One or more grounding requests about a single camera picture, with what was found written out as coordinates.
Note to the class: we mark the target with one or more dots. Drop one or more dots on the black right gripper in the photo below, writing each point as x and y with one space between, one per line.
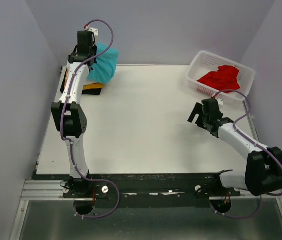
197 109

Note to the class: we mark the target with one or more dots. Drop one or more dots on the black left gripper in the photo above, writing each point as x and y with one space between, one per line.
93 48

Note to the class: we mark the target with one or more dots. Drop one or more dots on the cyan t shirt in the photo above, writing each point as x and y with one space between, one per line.
104 69

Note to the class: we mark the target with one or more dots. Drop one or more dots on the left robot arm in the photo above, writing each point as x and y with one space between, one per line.
68 115

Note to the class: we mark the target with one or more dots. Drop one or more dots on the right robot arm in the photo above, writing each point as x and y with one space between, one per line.
263 165

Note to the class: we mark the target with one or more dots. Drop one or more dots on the folded yellow t shirt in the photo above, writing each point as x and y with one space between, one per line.
85 87

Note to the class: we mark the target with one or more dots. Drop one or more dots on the white plastic basket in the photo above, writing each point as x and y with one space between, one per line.
205 62

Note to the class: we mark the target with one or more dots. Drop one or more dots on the red t shirt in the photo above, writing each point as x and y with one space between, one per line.
224 79

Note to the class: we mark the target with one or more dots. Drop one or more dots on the folded black t shirt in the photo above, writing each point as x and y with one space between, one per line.
93 92

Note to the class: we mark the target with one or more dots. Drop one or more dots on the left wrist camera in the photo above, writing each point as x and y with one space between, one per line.
91 29

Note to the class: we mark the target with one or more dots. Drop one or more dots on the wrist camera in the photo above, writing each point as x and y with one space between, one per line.
220 101
91 29

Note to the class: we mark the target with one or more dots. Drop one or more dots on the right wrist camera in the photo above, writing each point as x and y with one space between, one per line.
220 101

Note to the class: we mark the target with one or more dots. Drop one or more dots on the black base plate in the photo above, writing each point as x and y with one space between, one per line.
135 191

